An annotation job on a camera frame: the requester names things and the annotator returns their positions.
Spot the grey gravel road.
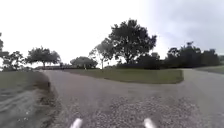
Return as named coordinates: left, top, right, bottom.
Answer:
left=0, top=68, right=224, bottom=128

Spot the row of dark bushes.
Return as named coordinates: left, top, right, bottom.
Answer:
left=134, top=41, right=222, bottom=70

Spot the low dome-shaped tree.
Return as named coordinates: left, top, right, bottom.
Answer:
left=69, top=55, right=99, bottom=70

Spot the group of trees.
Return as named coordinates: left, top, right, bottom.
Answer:
left=0, top=32, right=26, bottom=72

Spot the robot's own part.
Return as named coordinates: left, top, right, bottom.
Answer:
left=69, top=117, right=84, bottom=128
left=143, top=117, right=157, bottom=128

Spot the grass verge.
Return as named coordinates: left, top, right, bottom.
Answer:
left=194, top=64, right=224, bottom=75

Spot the grass field with dirt edge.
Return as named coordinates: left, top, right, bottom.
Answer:
left=0, top=69, right=51, bottom=93

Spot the thin sparse tree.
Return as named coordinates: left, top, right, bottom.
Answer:
left=88, top=41, right=114, bottom=69

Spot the large dark tree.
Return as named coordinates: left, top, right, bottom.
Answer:
left=106, top=18, right=158, bottom=68

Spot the wide-crowned tree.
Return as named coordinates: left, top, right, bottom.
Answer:
left=24, top=46, right=62, bottom=69

